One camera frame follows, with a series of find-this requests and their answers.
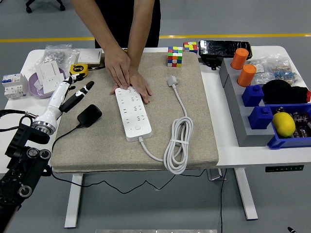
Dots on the large yellow tape measure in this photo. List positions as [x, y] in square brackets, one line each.
[78, 69]

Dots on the white power strip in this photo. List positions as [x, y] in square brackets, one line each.
[134, 116]

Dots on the blue block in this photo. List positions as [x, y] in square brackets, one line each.
[252, 95]
[260, 119]

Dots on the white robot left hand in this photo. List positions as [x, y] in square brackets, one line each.
[57, 97]

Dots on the white wall switch plate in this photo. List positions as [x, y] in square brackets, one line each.
[89, 56]

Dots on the large Rubik's cube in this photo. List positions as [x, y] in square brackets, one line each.
[175, 57]

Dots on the dark flat object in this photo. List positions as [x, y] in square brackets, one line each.
[96, 67]

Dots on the black office chair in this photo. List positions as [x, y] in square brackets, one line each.
[29, 9]

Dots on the white switch panel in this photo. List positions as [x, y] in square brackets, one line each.
[47, 69]

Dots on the orange cylinder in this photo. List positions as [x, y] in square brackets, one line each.
[246, 76]
[239, 59]

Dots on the clear bag of small parts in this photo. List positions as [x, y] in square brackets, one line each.
[258, 72]

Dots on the person's left forearm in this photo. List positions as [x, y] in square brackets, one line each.
[142, 29]

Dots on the dark capacitors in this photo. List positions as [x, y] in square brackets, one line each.
[301, 126]

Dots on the small grey peg base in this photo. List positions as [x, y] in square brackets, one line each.
[224, 70]

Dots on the black cloth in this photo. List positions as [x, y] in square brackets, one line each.
[281, 93]

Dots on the person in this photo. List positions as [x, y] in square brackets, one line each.
[119, 24]

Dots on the white table leg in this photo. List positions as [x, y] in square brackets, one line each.
[73, 206]
[245, 194]

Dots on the small black dotted object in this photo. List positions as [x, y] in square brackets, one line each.
[279, 110]

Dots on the blue storage bin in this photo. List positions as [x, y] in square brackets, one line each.
[279, 143]

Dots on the long grey peg base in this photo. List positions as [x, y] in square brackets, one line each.
[240, 121]

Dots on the clear bag of screws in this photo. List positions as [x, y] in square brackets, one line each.
[57, 55]

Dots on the grey under-table box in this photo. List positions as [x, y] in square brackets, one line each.
[215, 175]

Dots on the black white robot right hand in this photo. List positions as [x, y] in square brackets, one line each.
[292, 230]

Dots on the person's right forearm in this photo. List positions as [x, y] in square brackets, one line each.
[97, 24]

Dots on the person's right hand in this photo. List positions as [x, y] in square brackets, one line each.
[119, 68]

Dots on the beige mat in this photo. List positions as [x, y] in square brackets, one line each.
[102, 150]

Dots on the small Rubik's cube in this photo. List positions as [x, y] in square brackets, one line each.
[190, 47]

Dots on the white wall socket panel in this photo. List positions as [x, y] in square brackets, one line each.
[52, 83]

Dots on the black foil wrapped box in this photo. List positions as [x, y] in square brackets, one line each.
[223, 47]

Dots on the black table control panel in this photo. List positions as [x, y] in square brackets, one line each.
[284, 168]

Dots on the clear bag of resistors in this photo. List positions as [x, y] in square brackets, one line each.
[284, 70]

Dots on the white circuit breaker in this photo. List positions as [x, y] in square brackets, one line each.
[14, 87]

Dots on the person's left hand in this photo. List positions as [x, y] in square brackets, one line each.
[140, 83]

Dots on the yellow lemon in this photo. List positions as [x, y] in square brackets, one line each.
[283, 125]

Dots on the black holder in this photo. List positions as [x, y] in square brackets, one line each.
[211, 62]

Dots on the black plug adapter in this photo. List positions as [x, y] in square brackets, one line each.
[90, 115]

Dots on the purple bowl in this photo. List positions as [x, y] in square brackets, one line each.
[34, 90]

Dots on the red object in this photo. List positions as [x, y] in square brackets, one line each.
[308, 96]

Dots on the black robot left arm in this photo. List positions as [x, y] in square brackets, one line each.
[19, 165]

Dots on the small white plastic piece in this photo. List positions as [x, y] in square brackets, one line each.
[37, 85]

